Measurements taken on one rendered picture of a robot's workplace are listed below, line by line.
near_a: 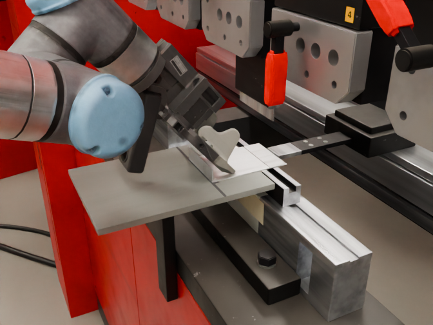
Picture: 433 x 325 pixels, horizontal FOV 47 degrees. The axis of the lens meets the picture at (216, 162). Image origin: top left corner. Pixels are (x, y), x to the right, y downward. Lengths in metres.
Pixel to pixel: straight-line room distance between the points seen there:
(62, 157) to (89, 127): 1.19
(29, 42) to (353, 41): 0.34
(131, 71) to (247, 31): 0.16
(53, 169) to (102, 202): 0.96
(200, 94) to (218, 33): 0.12
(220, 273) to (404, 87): 0.41
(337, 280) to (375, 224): 1.88
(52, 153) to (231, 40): 1.01
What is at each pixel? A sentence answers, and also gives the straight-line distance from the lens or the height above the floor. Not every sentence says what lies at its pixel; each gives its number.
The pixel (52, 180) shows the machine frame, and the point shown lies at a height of 0.58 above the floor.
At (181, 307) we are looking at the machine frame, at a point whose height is 0.77.
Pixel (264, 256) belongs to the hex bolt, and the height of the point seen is 0.92.
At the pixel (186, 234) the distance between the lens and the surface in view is 0.83.
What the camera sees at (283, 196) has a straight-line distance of 0.72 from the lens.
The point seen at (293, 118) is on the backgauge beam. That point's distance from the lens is 1.11.
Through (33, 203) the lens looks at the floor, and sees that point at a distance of 2.73.
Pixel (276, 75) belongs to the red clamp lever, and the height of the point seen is 1.19.
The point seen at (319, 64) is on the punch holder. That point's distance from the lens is 0.55.
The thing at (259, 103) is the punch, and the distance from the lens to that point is 0.75.
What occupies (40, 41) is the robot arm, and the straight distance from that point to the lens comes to 0.58.
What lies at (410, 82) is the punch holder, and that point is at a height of 1.23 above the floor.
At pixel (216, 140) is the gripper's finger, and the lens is 0.70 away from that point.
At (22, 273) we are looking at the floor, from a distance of 2.27.
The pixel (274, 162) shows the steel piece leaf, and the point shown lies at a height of 1.00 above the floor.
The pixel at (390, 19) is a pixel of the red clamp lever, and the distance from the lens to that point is 0.42.
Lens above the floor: 1.36
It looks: 27 degrees down
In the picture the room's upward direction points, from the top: straight up
